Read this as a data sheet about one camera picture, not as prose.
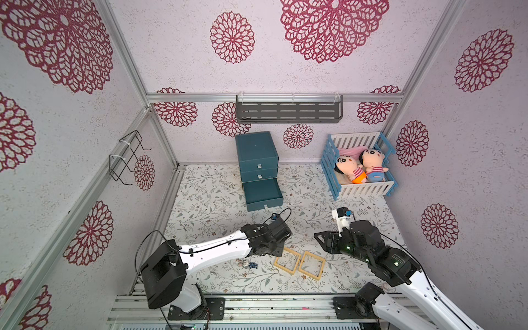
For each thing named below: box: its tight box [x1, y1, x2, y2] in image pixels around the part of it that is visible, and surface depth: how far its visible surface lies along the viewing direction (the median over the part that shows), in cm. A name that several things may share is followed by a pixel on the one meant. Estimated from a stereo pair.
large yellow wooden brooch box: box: [273, 246, 302, 275], surface depth 87 cm
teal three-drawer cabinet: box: [235, 131, 284, 212], surface depth 102 cm
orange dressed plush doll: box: [334, 155, 368, 184], surface depth 105 cm
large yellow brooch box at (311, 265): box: [298, 250, 326, 281], surface depth 85 cm
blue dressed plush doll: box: [358, 148, 390, 183], surface depth 104 cm
